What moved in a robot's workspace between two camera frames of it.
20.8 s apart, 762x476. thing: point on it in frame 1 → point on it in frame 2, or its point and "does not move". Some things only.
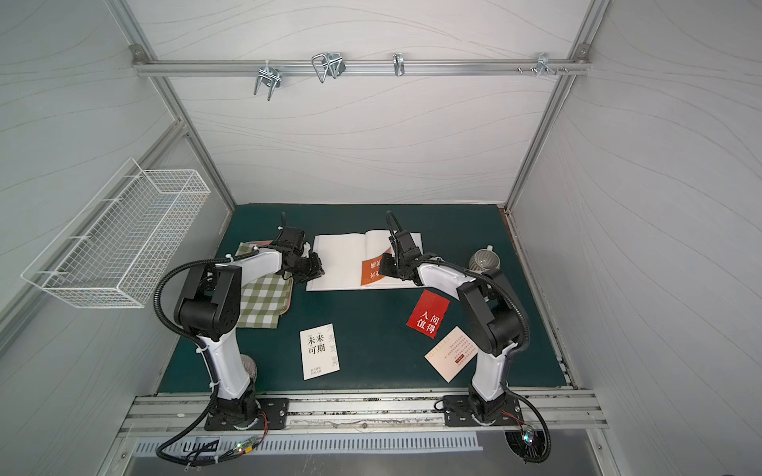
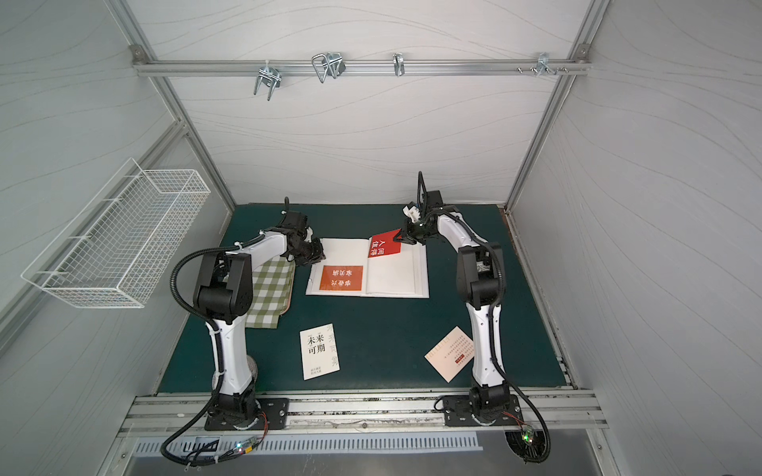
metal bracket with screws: x=543 y=65 does not move
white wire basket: x=110 y=250 does not move
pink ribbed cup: x=250 y=366 does not move
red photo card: x=429 y=313 → x=385 y=245
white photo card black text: x=319 y=354 does not move
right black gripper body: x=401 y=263 → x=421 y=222
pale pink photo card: x=451 y=354 does not move
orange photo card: x=370 y=270 → x=341 y=278
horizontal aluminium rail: x=361 y=66 does not move
